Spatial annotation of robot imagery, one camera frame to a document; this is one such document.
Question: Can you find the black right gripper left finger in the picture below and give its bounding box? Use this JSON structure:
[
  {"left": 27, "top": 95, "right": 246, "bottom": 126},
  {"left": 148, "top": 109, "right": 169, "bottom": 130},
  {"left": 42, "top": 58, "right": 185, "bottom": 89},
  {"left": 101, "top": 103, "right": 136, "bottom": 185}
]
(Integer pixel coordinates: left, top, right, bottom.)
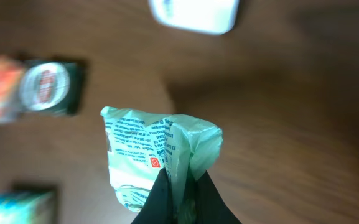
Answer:
[{"left": 131, "top": 168, "right": 176, "bottom": 224}]

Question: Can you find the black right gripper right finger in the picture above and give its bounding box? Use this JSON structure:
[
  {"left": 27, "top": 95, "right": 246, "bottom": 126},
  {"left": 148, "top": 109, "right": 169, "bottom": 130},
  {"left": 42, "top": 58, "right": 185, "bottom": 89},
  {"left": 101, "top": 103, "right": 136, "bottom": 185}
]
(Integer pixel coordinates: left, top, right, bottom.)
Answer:
[{"left": 195, "top": 172, "right": 241, "bottom": 224}]

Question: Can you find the mint green snack pouch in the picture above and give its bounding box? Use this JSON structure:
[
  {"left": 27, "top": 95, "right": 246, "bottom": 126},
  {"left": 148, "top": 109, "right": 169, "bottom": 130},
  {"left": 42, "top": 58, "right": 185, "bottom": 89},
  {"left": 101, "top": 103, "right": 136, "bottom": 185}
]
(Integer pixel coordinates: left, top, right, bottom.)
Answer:
[{"left": 100, "top": 106, "right": 223, "bottom": 212}]

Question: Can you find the green tissue pack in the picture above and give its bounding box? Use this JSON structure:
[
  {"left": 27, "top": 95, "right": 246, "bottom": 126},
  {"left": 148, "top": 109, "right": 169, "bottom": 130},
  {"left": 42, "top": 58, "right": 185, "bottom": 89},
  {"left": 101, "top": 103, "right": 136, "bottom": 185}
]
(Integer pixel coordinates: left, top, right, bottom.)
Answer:
[{"left": 0, "top": 191, "right": 57, "bottom": 224}]

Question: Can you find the round green white item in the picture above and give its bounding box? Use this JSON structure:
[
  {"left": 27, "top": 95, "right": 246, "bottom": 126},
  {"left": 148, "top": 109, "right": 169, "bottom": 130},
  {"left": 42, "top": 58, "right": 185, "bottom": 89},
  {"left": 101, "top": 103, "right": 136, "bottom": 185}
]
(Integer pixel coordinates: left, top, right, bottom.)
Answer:
[{"left": 19, "top": 58, "right": 86, "bottom": 116}]

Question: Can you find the orange tissue pack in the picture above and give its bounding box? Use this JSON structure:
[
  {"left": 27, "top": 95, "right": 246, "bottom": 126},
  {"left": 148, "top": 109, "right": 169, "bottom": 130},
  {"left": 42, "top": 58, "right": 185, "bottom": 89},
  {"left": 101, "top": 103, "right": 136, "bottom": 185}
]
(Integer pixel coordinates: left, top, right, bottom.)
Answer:
[{"left": 0, "top": 55, "right": 25, "bottom": 124}]

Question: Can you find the white barcode scanner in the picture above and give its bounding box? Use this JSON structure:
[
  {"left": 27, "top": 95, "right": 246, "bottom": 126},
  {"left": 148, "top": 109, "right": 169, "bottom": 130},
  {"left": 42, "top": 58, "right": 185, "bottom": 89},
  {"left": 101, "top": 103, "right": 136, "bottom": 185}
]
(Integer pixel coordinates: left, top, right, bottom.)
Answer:
[{"left": 148, "top": 0, "right": 240, "bottom": 35}]

